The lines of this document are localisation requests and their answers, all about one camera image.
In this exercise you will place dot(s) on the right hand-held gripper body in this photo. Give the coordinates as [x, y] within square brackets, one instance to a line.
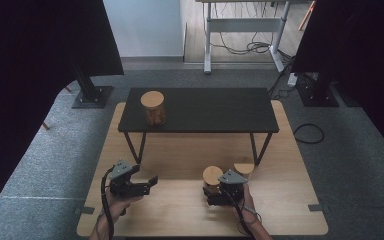
[228, 191]

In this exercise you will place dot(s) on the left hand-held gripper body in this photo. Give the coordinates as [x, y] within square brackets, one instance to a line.
[125, 186]

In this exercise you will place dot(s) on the glass jar with wooden lid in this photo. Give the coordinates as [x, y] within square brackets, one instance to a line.
[153, 106]
[211, 175]
[245, 168]

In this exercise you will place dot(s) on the black raised shelf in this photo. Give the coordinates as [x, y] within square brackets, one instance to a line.
[213, 110]

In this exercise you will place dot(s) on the person's left hand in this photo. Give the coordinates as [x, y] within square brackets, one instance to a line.
[123, 204]

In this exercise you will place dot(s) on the person's right hand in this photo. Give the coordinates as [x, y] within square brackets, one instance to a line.
[247, 200]

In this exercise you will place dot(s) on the grey tape piece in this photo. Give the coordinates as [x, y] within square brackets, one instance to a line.
[318, 208]
[85, 210]

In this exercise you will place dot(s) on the black metal stand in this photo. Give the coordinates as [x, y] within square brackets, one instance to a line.
[320, 95]
[91, 95]

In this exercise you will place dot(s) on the brown wooden leg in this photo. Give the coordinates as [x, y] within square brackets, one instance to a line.
[68, 89]
[45, 126]

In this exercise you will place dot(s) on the white power strip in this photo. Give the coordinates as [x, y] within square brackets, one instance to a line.
[292, 80]

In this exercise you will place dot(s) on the black curtain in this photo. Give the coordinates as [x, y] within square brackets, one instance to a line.
[363, 50]
[30, 66]

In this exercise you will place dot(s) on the orange stick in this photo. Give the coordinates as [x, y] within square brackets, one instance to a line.
[306, 16]

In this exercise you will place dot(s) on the white desk frame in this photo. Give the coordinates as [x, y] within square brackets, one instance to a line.
[243, 25]

